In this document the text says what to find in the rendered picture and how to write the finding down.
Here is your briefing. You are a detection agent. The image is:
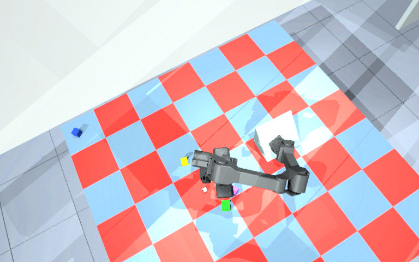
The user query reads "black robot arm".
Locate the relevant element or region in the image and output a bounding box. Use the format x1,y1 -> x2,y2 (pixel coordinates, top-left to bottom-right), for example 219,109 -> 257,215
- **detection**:
191,135 -> 310,196

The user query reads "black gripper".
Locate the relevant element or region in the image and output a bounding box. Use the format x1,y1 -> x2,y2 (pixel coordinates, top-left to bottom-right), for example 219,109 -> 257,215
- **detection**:
213,147 -> 234,199

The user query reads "small blue block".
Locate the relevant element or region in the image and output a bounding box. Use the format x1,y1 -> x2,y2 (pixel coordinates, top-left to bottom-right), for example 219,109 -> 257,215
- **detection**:
71,128 -> 82,137

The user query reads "yellow cube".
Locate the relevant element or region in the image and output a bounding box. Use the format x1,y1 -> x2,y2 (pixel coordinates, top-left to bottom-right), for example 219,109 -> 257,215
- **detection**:
181,157 -> 189,166

